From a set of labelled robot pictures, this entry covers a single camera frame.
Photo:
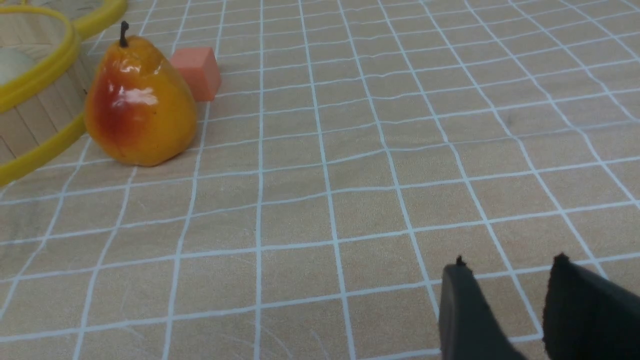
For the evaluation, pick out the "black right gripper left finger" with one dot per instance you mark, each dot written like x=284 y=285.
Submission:
x=468 y=329

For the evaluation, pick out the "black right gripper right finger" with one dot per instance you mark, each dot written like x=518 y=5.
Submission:
x=588 y=317

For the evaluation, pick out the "bamboo steamer lid yellow rim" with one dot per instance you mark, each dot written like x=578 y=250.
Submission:
x=90 y=17

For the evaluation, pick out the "bamboo steamer tray yellow rim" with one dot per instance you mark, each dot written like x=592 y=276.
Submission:
x=42 y=108

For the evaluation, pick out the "checkered tan tablecloth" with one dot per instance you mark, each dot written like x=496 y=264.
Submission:
x=354 y=149

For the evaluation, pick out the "orange foam cube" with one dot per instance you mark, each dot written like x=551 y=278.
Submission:
x=199 y=67

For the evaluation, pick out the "orange toy pear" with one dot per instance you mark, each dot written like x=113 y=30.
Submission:
x=139 y=110

